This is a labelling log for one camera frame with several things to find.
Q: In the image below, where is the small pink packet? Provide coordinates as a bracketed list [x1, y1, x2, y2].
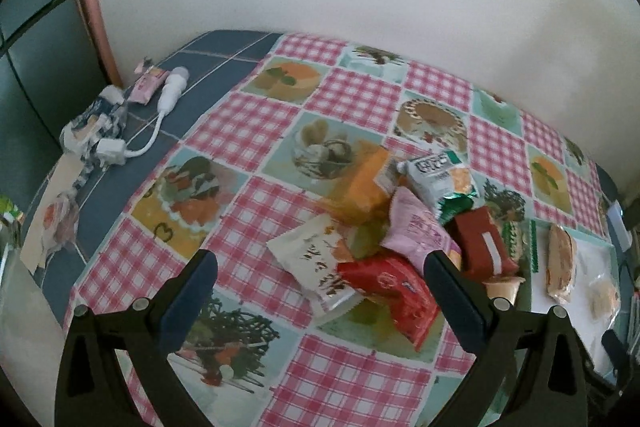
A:
[129, 68, 168, 104]

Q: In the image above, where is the orange snack packet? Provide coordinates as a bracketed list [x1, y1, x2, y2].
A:
[320, 144, 401, 225]

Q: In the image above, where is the blue white patterned cloth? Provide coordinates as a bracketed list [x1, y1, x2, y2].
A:
[60, 86, 128, 168]

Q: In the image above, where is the peach snack packet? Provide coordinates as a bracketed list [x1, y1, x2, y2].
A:
[482, 276, 526, 303]

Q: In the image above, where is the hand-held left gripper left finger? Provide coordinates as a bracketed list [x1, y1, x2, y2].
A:
[55, 249, 221, 427]

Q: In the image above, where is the pink checked printed tablecloth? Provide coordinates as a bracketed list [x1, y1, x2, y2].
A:
[62, 32, 621, 427]

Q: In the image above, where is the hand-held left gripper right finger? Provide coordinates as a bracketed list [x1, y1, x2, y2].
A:
[422, 249, 588, 427]

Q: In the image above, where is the dark red snack packet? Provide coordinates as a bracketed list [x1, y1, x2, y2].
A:
[447, 206, 521, 278]

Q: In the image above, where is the pink snack packet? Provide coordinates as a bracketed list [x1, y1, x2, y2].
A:
[380, 187, 462, 270]

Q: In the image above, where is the blue lined cloth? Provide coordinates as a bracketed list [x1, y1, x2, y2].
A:
[20, 29, 286, 328]

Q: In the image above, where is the white shallow tray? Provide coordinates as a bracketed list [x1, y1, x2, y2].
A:
[520, 217, 623, 378]

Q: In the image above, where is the clear plastic wrapper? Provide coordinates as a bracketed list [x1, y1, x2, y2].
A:
[42, 192, 81, 253]

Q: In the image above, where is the white power strip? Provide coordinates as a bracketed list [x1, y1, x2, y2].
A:
[607, 202, 635, 253]

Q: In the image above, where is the white green snack packet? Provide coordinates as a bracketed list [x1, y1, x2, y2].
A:
[397, 151, 480, 225]

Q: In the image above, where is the large bun clear packet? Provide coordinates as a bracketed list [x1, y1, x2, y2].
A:
[542, 223, 578, 305]

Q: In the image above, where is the bright red snack packet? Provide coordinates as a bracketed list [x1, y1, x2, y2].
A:
[336, 254, 443, 350]

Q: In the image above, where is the white adapter cable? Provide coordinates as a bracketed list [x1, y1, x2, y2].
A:
[95, 66, 191, 168]

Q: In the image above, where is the beige paper sheet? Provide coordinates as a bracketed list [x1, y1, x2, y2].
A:
[20, 157, 68, 270]

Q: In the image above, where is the small pale bun packet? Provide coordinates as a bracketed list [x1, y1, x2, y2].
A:
[585, 274, 621, 323]

